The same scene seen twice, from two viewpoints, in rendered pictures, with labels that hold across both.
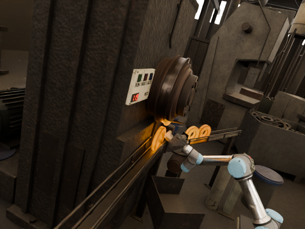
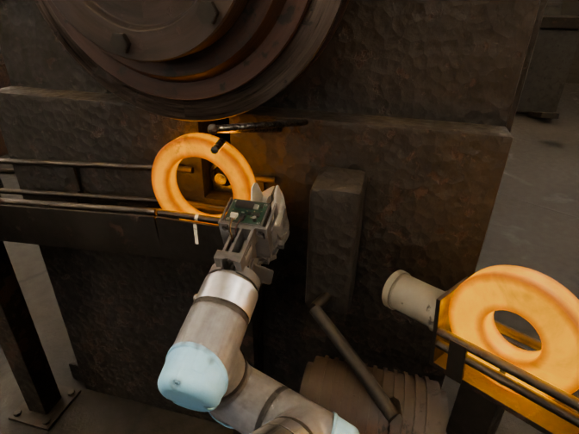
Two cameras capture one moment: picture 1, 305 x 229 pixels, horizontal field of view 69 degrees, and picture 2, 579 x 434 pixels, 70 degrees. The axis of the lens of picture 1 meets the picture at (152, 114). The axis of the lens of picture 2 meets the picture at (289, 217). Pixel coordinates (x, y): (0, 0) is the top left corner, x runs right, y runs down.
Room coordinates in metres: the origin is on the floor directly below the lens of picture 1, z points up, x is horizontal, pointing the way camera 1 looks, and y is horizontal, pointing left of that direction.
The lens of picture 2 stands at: (1.61, -0.75, 1.05)
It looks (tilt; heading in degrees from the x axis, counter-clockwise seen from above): 29 degrees down; 88
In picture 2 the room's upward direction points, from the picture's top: 1 degrees clockwise
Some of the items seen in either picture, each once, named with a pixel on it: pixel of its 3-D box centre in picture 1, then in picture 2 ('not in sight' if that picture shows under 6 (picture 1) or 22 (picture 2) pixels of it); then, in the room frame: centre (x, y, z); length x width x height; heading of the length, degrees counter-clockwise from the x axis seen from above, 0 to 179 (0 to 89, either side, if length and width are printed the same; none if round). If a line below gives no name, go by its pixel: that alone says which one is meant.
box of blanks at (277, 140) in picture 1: (272, 142); not in sight; (3.48, -2.01, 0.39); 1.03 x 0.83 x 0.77; 89
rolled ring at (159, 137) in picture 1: (158, 138); (203, 187); (1.48, -0.09, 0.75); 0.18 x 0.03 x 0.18; 163
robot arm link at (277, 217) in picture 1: (270, 221); not in sight; (1.28, -0.96, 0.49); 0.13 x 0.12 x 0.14; 145
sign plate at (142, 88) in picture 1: (141, 85); not in sight; (1.19, 0.10, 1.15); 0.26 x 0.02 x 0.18; 164
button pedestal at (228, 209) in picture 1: (237, 186); not in sight; (1.93, -0.99, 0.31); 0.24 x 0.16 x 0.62; 164
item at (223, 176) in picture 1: (219, 185); not in sight; (1.94, -0.83, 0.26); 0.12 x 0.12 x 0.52
